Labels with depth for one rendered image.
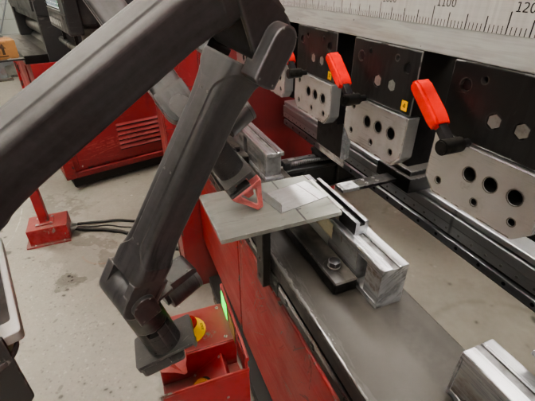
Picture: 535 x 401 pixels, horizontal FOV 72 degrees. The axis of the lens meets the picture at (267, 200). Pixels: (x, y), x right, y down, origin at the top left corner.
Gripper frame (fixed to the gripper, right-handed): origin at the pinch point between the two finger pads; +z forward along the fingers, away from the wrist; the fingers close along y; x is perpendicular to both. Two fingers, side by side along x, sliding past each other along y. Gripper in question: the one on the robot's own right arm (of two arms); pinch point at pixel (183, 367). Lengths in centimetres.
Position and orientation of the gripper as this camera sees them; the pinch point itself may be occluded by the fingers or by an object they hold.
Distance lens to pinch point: 75.9
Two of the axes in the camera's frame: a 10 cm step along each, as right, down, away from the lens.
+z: 2.4, 7.9, 5.7
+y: 9.1, -3.9, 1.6
